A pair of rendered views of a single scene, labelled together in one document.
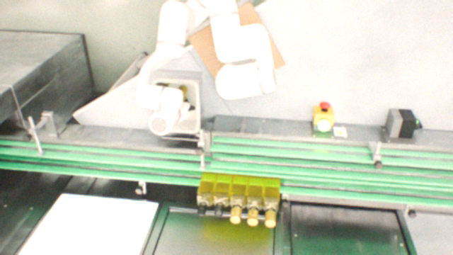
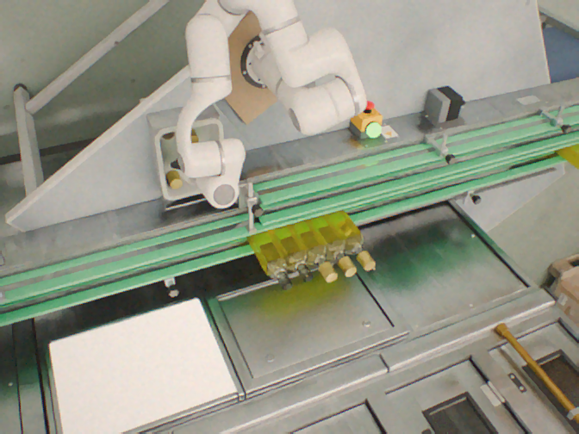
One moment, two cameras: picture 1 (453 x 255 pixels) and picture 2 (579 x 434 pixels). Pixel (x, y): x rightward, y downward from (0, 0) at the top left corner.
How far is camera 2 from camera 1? 0.63 m
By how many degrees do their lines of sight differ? 27
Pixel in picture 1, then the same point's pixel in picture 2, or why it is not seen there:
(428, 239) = not seen: hidden behind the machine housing
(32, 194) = not seen: outside the picture
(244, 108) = (268, 135)
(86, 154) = (73, 271)
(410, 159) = (469, 141)
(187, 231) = (262, 315)
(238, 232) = (320, 291)
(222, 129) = (258, 171)
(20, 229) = (27, 418)
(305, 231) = (380, 259)
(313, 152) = (377, 166)
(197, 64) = not seen: hidden behind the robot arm
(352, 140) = (407, 139)
